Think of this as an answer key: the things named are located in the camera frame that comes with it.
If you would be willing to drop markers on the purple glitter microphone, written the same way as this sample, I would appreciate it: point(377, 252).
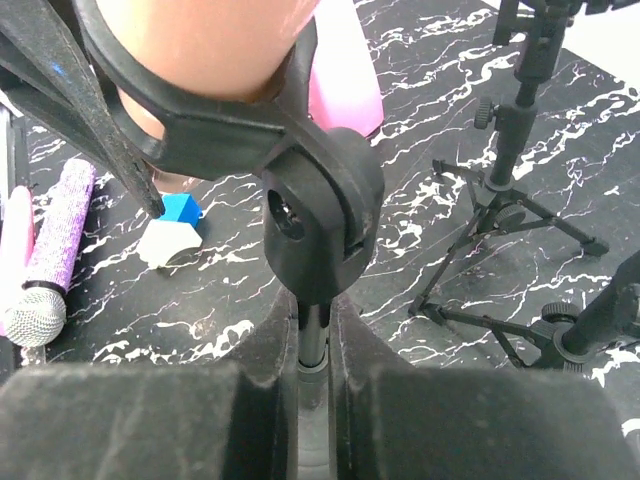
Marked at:
point(40, 313)

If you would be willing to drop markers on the black tripod shock-mount stand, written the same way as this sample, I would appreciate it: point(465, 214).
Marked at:
point(566, 335)

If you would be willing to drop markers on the pink wedge-shaped box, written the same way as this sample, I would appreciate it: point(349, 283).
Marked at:
point(344, 90)

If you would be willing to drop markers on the beige microphone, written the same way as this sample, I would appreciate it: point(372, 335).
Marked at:
point(225, 50)

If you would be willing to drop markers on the pink plastic microphone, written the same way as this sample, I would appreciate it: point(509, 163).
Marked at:
point(17, 241)

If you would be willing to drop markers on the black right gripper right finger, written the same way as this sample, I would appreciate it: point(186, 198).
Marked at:
point(389, 419)

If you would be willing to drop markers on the black round-base stand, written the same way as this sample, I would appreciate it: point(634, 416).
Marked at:
point(62, 65)

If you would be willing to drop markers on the blue and white small block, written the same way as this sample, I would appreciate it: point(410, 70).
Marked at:
point(173, 233)

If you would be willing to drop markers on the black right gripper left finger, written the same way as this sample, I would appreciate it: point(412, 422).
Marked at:
point(234, 418)

